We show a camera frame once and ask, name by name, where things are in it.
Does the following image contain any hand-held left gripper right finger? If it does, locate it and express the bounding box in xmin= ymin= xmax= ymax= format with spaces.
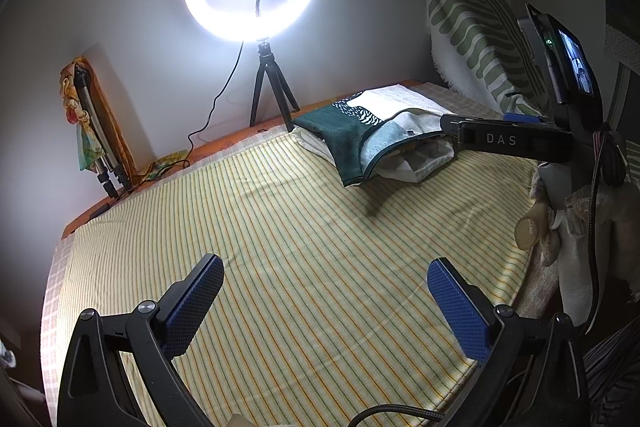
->
xmin=426 ymin=257 xmax=594 ymax=427

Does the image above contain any white satin garment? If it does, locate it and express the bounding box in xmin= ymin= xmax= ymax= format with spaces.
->
xmin=295 ymin=127 xmax=458 ymax=184

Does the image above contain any thin black power cable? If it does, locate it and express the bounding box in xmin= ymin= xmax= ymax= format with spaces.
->
xmin=186 ymin=41 xmax=247 ymax=170

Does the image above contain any black braided cable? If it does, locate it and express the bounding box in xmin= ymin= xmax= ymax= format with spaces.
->
xmin=347 ymin=406 xmax=447 ymax=427
xmin=586 ymin=127 xmax=608 ymax=325

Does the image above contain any dark green garment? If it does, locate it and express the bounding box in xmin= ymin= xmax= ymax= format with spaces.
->
xmin=291 ymin=96 xmax=451 ymax=186

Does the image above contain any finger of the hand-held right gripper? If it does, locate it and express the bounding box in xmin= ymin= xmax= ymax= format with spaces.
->
xmin=439 ymin=113 xmax=474 ymax=154
xmin=501 ymin=110 xmax=547 ymax=126

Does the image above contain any black ring light tripod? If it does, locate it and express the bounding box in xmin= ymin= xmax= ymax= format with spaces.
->
xmin=248 ymin=39 xmax=302 ymax=134

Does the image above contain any white folded cloth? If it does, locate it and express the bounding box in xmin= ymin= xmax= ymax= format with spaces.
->
xmin=347 ymin=86 xmax=453 ymax=120

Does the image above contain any person's striped clothing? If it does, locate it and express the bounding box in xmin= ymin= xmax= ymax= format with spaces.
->
xmin=582 ymin=319 xmax=640 ymax=427

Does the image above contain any orange patterned cloth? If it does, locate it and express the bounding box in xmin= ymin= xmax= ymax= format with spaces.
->
xmin=80 ymin=56 xmax=138 ymax=190

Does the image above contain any person's right hand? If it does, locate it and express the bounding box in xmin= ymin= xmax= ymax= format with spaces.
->
xmin=516 ymin=166 xmax=636 ymax=267

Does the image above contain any folded silver tripod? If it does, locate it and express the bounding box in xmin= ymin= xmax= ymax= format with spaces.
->
xmin=74 ymin=66 xmax=132 ymax=200

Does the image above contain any yellow striped bed sheet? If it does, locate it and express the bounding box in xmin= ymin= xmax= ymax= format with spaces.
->
xmin=40 ymin=82 xmax=543 ymax=427

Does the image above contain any green striped pillow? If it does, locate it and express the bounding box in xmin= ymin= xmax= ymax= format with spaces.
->
xmin=423 ymin=0 xmax=553 ymax=118

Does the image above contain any colourful floral cloth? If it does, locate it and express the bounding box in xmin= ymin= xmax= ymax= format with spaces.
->
xmin=59 ymin=61 xmax=103 ymax=174

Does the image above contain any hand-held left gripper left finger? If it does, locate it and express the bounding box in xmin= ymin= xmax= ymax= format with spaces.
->
xmin=56 ymin=253 xmax=225 ymax=427

